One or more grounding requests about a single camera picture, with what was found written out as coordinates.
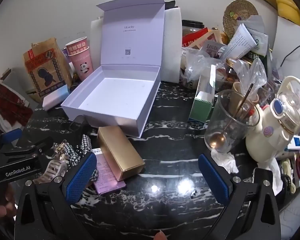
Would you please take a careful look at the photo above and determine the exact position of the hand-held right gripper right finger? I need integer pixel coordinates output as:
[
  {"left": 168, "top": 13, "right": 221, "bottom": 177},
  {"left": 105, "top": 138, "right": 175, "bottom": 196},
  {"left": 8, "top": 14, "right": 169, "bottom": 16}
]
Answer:
[{"left": 198, "top": 153, "right": 282, "bottom": 240}]

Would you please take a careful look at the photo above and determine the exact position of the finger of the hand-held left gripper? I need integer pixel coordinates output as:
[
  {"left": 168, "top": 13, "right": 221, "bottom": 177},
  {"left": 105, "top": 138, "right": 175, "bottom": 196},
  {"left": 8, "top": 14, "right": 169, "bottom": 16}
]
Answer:
[
  {"left": 0, "top": 128, "right": 23, "bottom": 153},
  {"left": 0, "top": 136, "right": 54, "bottom": 161}
]

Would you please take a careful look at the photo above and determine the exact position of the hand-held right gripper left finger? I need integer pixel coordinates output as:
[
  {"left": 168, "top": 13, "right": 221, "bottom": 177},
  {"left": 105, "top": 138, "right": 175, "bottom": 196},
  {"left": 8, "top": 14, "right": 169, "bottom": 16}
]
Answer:
[{"left": 14, "top": 151, "right": 98, "bottom": 240}]

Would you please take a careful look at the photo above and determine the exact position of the black white gingham scrunchie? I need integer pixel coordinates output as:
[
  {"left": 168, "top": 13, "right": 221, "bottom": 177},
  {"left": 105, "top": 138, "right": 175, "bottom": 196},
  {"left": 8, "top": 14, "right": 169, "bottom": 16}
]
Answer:
[{"left": 65, "top": 134, "right": 100, "bottom": 180}]

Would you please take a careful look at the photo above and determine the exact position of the small purple box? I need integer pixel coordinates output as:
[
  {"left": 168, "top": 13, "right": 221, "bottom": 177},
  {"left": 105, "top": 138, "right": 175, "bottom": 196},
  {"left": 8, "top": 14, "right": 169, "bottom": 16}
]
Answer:
[{"left": 91, "top": 147, "right": 127, "bottom": 195}]

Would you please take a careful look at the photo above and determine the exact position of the beige hair claw clip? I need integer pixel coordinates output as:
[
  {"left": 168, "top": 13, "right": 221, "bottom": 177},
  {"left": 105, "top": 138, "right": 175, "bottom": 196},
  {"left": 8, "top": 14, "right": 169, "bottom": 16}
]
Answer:
[{"left": 32, "top": 159, "right": 69, "bottom": 184}]

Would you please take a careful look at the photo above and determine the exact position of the gold rectangular box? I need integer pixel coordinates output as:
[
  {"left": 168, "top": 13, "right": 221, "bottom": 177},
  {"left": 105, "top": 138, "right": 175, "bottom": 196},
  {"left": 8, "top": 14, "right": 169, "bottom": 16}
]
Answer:
[{"left": 97, "top": 126, "right": 146, "bottom": 182}]

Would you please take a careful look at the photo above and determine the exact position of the lavender gift box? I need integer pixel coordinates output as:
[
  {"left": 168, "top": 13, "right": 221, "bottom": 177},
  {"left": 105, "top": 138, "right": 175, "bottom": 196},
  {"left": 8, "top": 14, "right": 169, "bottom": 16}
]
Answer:
[{"left": 61, "top": 0, "right": 165, "bottom": 138}]

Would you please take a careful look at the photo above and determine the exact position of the person's left hand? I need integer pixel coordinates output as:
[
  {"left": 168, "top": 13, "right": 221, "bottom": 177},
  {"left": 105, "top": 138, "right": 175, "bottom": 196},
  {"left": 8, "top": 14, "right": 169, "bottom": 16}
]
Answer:
[{"left": 0, "top": 182, "right": 17, "bottom": 221}]

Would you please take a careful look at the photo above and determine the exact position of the crumpled white tissue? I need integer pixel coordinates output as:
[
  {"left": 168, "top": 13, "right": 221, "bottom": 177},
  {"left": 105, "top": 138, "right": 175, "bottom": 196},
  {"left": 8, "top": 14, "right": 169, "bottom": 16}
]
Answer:
[{"left": 210, "top": 149, "right": 237, "bottom": 174}]

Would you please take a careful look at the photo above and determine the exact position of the red plaid cloth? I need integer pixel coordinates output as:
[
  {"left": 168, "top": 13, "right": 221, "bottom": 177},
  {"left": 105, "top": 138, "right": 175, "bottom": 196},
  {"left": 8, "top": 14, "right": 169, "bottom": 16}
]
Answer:
[{"left": 0, "top": 82, "right": 34, "bottom": 128}]

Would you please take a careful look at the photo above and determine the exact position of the gold long spoon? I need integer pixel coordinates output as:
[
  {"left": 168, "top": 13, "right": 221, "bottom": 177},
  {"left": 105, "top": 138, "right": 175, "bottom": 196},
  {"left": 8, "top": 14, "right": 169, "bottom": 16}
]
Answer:
[{"left": 209, "top": 83, "right": 254, "bottom": 148}]

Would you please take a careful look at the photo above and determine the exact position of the light blue white small box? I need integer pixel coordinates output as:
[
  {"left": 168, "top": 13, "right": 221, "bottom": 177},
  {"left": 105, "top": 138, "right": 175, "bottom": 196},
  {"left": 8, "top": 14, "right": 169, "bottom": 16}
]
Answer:
[{"left": 42, "top": 84, "right": 71, "bottom": 111}]

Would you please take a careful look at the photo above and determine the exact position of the grey cardboard box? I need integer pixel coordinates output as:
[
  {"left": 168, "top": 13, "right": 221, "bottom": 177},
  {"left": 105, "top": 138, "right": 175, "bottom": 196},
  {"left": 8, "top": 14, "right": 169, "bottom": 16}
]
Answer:
[{"left": 1, "top": 67, "right": 27, "bottom": 92}]

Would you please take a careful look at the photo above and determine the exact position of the white paper towel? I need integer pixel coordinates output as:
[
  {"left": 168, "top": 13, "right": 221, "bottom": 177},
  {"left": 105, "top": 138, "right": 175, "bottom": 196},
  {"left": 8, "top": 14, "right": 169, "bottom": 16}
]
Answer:
[{"left": 257, "top": 157, "right": 284, "bottom": 195}]

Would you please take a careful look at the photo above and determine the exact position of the clear glass beaker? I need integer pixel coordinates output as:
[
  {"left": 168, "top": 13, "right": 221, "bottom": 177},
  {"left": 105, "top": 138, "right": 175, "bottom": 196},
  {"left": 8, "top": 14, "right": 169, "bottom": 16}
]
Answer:
[{"left": 204, "top": 89, "right": 260, "bottom": 153}]

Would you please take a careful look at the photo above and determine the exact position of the cream ceramic teapot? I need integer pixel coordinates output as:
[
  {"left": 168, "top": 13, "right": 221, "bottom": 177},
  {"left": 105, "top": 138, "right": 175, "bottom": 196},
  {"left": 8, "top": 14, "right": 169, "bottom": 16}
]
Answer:
[{"left": 245, "top": 76, "right": 300, "bottom": 167}]

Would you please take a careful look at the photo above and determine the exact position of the brown printed paper bag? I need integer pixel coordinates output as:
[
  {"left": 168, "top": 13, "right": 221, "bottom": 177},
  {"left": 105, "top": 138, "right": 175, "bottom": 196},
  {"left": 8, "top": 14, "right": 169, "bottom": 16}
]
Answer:
[{"left": 22, "top": 38, "right": 73, "bottom": 103}]

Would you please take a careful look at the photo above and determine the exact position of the green striped carton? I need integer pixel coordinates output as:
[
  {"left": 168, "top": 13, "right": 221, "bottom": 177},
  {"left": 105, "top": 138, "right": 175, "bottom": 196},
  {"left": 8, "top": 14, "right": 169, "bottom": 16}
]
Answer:
[{"left": 188, "top": 65, "right": 217, "bottom": 124}]

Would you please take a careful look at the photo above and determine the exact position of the pink panda paper cup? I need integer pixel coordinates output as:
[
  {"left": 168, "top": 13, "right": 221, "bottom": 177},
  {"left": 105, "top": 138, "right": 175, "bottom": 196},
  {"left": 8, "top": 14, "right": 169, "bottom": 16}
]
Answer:
[{"left": 67, "top": 46, "right": 94, "bottom": 82}]

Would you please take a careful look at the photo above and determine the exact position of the beige cup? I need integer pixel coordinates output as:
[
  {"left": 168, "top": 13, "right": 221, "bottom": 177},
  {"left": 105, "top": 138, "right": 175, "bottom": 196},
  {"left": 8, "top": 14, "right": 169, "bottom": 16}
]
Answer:
[{"left": 234, "top": 81, "right": 248, "bottom": 98}]

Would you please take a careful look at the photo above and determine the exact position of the pink lettered paper cup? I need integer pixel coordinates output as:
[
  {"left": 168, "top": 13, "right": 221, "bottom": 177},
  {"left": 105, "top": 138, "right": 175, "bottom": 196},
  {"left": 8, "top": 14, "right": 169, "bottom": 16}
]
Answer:
[{"left": 65, "top": 37, "right": 90, "bottom": 55}]

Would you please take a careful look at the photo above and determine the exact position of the gold-lidded glass jar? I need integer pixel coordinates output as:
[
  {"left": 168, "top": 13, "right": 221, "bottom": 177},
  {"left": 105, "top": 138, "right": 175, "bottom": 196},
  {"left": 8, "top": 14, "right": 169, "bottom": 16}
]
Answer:
[{"left": 224, "top": 58, "right": 240, "bottom": 80}]

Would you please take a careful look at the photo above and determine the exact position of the clear plastic bag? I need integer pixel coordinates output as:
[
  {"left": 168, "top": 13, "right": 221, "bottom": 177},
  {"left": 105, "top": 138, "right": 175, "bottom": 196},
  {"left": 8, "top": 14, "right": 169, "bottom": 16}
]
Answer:
[
  {"left": 184, "top": 47, "right": 228, "bottom": 83},
  {"left": 232, "top": 57, "right": 268, "bottom": 90}
]

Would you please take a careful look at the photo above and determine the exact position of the folded paper leaflet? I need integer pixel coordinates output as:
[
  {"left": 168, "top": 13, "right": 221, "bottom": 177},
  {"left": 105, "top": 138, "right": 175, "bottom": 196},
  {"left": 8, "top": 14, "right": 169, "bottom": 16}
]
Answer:
[{"left": 225, "top": 24, "right": 255, "bottom": 60}]

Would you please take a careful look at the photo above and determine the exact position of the white foam block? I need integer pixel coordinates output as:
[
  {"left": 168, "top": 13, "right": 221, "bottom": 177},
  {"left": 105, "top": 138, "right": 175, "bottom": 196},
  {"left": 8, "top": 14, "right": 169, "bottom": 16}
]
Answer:
[{"left": 90, "top": 7, "right": 183, "bottom": 84}]

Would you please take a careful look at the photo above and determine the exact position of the beige wooden box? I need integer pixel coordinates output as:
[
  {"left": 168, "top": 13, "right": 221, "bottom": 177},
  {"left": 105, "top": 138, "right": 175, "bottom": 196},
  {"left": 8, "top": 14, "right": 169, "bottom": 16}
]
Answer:
[{"left": 197, "top": 29, "right": 220, "bottom": 50}]

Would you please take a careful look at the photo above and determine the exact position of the red packet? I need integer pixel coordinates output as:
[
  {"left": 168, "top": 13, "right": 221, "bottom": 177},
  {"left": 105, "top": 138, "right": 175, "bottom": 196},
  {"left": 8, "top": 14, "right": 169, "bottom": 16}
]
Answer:
[{"left": 182, "top": 27, "right": 212, "bottom": 50}]

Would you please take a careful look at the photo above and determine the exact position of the white packet green logo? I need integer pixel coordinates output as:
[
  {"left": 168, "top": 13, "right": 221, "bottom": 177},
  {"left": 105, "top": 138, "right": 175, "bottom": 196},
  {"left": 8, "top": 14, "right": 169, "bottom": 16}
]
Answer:
[{"left": 250, "top": 31, "right": 268, "bottom": 55}]

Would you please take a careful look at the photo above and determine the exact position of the black-lidded glass jar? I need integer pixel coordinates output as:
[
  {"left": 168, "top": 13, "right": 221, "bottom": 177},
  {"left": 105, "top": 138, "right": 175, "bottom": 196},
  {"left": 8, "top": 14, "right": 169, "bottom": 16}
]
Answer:
[{"left": 181, "top": 19, "right": 205, "bottom": 34}]

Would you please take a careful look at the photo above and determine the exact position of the woven round coaster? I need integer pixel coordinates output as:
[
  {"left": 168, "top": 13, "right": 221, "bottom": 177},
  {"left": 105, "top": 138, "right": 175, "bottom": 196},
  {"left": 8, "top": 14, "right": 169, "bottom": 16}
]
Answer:
[{"left": 222, "top": 0, "right": 259, "bottom": 39}]

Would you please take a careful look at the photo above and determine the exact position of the yellow plastic object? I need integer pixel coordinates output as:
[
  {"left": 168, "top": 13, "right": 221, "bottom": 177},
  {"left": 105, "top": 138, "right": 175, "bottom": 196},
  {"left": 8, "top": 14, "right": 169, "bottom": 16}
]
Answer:
[{"left": 275, "top": 0, "right": 300, "bottom": 28}]

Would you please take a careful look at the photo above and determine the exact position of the black cable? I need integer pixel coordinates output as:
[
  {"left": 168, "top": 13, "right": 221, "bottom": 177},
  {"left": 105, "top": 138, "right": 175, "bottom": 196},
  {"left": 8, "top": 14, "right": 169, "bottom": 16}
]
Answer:
[{"left": 280, "top": 31, "right": 300, "bottom": 65}]

